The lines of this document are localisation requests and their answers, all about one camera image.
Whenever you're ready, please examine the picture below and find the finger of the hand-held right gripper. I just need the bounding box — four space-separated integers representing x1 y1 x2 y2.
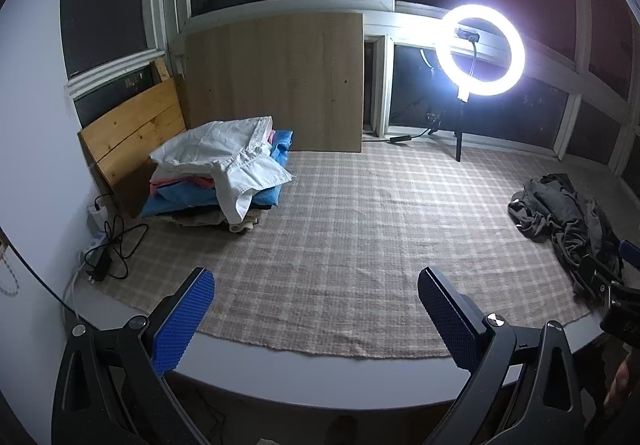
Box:
619 239 640 272
579 255 626 297

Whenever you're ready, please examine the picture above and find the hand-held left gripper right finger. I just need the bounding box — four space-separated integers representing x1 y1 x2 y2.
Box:
416 266 601 445

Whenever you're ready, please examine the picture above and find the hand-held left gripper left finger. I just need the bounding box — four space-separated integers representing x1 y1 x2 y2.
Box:
50 266 217 445

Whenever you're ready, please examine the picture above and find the person's right hand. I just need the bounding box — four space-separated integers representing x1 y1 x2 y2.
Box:
602 357 632 408

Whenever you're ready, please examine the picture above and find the grey crumpled garment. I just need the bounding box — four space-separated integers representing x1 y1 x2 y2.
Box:
507 172 608 246

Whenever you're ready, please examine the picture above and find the beige garment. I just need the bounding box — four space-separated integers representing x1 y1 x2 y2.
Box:
170 210 261 233

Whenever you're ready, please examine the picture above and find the black power adapter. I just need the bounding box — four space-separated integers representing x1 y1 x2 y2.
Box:
85 245 113 282

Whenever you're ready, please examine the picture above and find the white power strip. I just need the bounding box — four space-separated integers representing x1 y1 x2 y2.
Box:
82 205 108 276

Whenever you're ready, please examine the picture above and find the plaid woven mat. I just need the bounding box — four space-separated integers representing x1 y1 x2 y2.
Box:
82 140 626 358

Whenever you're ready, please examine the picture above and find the white garment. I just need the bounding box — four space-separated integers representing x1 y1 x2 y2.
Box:
149 115 296 223

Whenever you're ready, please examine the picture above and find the pine wooden board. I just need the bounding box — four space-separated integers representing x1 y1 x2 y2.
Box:
77 74 188 218

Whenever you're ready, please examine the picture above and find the small wooden plank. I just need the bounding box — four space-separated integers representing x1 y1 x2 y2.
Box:
150 56 173 86

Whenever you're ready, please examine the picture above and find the light wooden board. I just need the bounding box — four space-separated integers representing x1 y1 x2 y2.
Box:
184 12 364 154

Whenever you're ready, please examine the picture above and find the white cable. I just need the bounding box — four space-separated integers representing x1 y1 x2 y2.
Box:
62 265 86 311

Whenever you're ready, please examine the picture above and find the black ring light cable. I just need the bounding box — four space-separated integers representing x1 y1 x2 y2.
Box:
362 98 441 144

